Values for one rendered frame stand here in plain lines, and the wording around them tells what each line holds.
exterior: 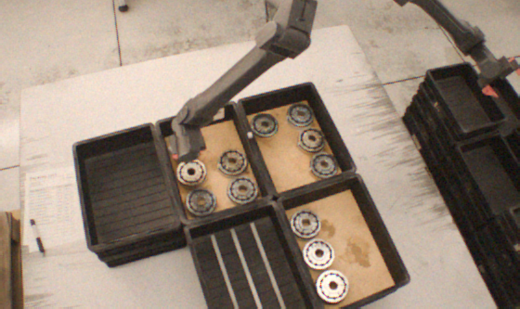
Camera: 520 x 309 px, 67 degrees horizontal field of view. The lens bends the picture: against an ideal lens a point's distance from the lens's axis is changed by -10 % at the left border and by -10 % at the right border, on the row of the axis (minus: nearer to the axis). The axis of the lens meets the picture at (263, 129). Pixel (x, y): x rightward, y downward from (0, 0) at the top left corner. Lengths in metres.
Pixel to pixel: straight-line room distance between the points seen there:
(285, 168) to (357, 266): 0.42
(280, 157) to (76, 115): 0.89
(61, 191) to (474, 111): 2.01
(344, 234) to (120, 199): 0.77
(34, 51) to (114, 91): 1.46
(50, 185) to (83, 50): 1.56
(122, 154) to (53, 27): 1.98
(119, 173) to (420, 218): 1.13
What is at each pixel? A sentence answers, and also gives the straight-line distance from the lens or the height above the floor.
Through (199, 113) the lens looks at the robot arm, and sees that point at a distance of 1.14.
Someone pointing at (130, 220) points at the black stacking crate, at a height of 0.83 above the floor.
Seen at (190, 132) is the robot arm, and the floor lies 1.16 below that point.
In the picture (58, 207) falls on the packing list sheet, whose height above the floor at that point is 0.70.
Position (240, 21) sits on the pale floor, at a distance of 3.16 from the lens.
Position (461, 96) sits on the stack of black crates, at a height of 0.49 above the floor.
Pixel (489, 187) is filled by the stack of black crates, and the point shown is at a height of 0.38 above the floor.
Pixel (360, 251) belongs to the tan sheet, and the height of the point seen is 0.83.
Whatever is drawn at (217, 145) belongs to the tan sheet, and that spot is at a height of 0.83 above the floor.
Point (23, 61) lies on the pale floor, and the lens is 3.27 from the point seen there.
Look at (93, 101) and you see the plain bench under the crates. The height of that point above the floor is 0.70.
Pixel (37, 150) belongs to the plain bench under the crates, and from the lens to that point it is 1.88.
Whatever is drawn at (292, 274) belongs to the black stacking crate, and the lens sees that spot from 1.40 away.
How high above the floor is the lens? 2.18
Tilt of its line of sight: 58 degrees down
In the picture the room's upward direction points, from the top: 7 degrees clockwise
